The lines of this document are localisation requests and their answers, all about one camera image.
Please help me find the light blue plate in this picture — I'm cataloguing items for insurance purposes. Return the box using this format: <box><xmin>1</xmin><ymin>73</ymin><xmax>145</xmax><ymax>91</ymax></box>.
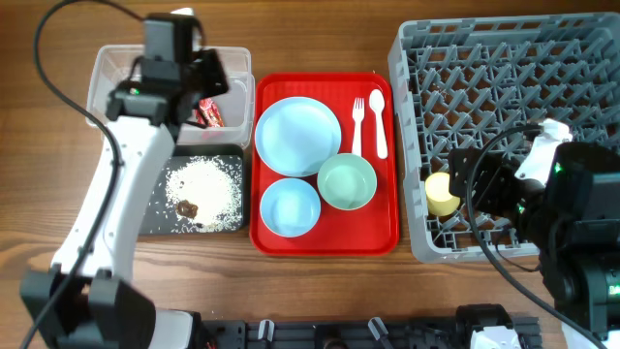
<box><xmin>255</xmin><ymin>97</ymin><xmax>342</xmax><ymax>177</ymax></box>

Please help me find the grey dishwasher rack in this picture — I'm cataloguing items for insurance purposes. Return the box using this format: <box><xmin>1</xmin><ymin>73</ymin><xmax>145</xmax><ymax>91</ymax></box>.
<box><xmin>387</xmin><ymin>13</ymin><xmax>619</xmax><ymax>264</ymax></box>

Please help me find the black waste tray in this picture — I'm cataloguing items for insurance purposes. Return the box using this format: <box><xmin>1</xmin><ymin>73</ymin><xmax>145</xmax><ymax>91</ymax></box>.
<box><xmin>139</xmin><ymin>143</ymin><xmax>248</xmax><ymax>236</ymax></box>

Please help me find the yellow cup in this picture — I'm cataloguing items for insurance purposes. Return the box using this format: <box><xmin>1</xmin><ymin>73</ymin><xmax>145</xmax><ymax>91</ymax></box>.
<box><xmin>424</xmin><ymin>173</ymin><xmax>460</xmax><ymax>217</ymax></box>

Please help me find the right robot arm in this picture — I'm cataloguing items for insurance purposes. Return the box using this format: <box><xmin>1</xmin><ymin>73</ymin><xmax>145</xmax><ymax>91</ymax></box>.
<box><xmin>448</xmin><ymin>143</ymin><xmax>619</xmax><ymax>348</ymax></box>

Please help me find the green bowl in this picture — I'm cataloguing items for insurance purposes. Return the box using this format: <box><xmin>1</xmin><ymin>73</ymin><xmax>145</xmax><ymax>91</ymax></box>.
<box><xmin>317</xmin><ymin>153</ymin><xmax>378</xmax><ymax>210</ymax></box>

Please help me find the small blue bowl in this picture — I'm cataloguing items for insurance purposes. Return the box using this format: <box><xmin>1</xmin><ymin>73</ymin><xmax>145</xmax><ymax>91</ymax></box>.
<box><xmin>260</xmin><ymin>178</ymin><xmax>322</xmax><ymax>238</ymax></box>

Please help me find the red snack wrapper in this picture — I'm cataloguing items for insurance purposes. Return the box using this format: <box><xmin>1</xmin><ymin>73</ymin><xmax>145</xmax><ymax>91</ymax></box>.
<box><xmin>194</xmin><ymin>98</ymin><xmax>224</xmax><ymax>128</ymax></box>

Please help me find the white plastic spoon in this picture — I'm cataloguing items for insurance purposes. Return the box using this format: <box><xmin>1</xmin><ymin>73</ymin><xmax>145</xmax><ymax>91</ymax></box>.
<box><xmin>369</xmin><ymin>89</ymin><xmax>388</xmax><ymax>159</ymax></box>

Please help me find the white plastic fork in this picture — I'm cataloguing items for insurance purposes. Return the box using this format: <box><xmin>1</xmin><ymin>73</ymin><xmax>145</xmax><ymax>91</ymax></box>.
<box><xmin>352</xmin><ymin>98</ymin><xmax>364</xmax><ymax>156</ymax></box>

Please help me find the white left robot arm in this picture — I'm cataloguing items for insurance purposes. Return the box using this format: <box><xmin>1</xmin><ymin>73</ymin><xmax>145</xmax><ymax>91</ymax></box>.
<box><xmin>20</xmin><ymin>13</ymin><xmax>229</xmax><ymax>348</ymax></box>

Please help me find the red plastic tray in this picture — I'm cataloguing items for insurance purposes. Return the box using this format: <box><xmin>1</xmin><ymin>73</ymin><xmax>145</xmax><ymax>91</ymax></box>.
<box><xmin>249</xmin><ymin>73</ymin><xmax>400</xmax><ymax>257</ymax></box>

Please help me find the clear plastic bin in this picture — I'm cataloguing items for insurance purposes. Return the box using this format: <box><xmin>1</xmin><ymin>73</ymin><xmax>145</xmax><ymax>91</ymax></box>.
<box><xmin>86</xmin><ymin>45</ymin><xmax>256</xmax><ymax>148</ymax></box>

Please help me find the brown food scrap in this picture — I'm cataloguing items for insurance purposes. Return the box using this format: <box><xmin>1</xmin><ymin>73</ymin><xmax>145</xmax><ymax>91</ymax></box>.
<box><xmin>176</xmin><ymin>200</ymin><xmax>198</xmax><ymax>219</ymax></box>

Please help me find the white rice pile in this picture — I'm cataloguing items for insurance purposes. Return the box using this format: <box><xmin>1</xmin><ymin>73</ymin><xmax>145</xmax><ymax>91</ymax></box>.
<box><xmin>165</xmin><ymin>155</ymin><xmax>243</xmax><ymax>233</ymax></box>

